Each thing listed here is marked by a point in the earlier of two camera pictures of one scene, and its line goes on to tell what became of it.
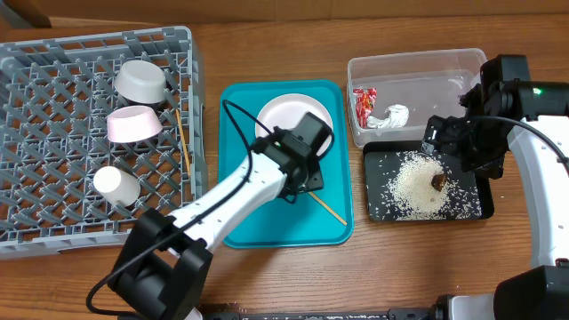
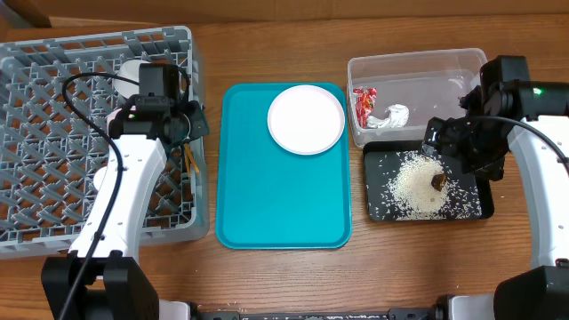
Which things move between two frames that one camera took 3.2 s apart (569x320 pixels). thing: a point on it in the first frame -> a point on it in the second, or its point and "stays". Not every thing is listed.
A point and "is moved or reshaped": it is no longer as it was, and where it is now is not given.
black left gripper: [312, 179] -> [196, 125]
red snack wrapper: [365, 100] stays
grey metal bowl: [140, 82] stays
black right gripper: [492, 165] stays
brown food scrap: [438, 180] stays
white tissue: [396, 116] stays
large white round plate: [285, 111] is moved or reshaped
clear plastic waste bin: [427, 83] stays
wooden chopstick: [328, 208] -> [191, 157]
